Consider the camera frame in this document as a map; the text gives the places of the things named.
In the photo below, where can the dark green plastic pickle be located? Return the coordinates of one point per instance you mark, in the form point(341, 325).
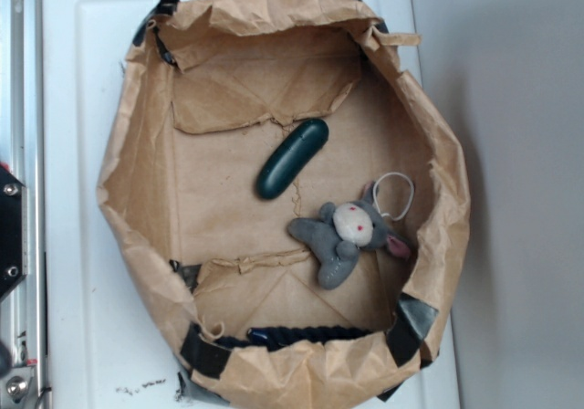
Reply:
point(290, 157)

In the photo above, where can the aluminium frame rail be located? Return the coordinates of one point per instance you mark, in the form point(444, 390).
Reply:
point(25, 379)

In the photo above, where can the black mounting plate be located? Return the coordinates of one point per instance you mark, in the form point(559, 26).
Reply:
point(13, 236)

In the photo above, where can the grey plush bunny toy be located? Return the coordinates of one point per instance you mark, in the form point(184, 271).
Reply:
point(341, 232)

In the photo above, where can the brown paper bag bin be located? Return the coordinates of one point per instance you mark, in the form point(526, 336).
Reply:
point(211, 89)

